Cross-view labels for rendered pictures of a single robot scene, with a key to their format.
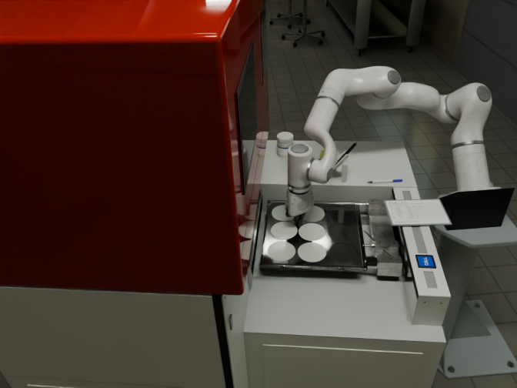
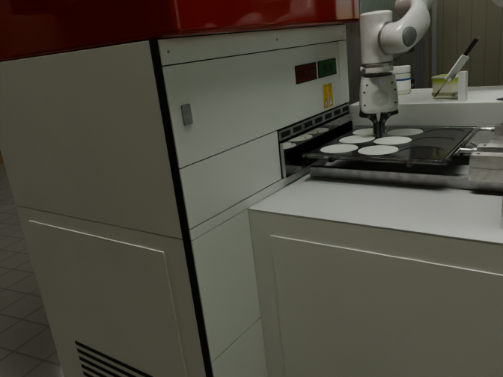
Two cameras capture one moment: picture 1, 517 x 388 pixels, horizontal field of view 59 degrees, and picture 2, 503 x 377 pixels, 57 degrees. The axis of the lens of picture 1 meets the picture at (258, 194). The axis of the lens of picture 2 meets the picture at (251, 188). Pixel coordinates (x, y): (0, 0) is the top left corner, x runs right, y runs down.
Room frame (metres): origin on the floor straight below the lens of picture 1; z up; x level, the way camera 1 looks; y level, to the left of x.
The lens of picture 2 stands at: (0.02, -0.46, 1.19)
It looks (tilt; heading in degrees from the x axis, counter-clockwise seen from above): 17 degrees down; 30
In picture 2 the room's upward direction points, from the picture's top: 7 degrees counter-clockwise
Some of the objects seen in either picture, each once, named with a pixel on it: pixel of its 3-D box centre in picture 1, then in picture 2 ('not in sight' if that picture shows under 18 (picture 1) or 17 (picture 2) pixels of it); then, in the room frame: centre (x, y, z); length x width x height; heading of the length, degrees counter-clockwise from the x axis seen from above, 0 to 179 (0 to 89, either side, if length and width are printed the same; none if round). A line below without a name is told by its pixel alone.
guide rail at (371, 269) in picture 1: (328, 267); (400, 176); (1.15, -0.24, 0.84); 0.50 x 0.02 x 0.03; 83
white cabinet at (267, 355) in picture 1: (332, 303); (438, 293); (1.34, -0.31, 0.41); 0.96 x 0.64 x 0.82; 173
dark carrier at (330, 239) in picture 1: (311, 232); (392, 141); (1.28, -0.19, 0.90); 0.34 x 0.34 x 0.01; 83
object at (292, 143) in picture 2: (255, 233); (320, 141); (1.29, 0.02, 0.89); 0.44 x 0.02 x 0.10; 173
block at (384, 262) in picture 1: (389, 262); (491, 160); (1.11, -0.44, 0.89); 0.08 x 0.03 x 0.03; 83
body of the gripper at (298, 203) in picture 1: (298, 198); (377, 91); (1.32, -0.15, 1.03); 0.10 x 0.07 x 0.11; 114
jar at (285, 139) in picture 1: (285, 145); (400, 80); (1.73, -0.13, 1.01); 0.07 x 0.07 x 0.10
